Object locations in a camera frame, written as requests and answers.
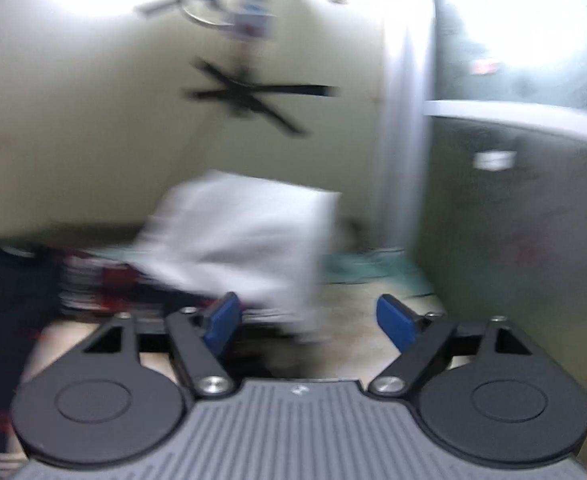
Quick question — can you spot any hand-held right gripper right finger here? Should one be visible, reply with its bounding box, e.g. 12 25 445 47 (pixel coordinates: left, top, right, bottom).
367 294 533 402

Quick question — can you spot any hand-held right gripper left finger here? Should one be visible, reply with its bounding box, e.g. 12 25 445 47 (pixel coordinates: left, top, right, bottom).
84 291 242 398

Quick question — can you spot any white garment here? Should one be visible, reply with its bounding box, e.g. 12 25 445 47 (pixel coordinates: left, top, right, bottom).
133 170 344 346

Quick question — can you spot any navy patterned knit sweater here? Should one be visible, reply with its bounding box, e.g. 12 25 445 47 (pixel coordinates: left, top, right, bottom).
60 252 209 317

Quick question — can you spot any beige patterned bed sheet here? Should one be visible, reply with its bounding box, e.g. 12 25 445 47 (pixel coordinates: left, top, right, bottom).
318 247 444 378

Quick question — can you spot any white rectangular label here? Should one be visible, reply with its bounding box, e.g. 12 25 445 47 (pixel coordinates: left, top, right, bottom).
473 150 518 171

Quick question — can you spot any dark cloth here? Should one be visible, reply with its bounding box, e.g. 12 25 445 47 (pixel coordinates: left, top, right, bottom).
0 244 69 461

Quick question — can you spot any black tape cross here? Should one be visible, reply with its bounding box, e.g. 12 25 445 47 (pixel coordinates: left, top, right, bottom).
182 57 339 136

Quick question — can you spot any white wall strip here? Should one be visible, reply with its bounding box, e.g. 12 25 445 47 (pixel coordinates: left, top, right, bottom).
134 0 185 17

